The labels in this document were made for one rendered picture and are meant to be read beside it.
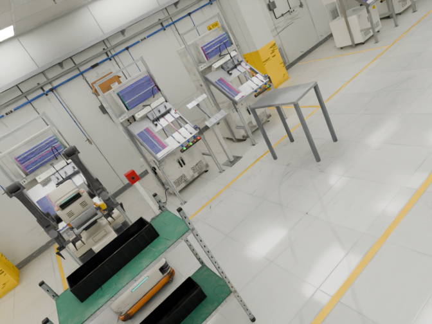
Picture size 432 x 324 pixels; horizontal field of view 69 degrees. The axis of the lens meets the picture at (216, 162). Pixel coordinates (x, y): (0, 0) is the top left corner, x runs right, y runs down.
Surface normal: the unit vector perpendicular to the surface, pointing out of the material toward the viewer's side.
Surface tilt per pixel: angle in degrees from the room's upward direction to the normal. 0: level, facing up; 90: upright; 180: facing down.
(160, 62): 90
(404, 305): 0
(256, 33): 90
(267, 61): 91
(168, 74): 90
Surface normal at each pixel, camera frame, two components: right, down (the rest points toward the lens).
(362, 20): 0.52, 0.12
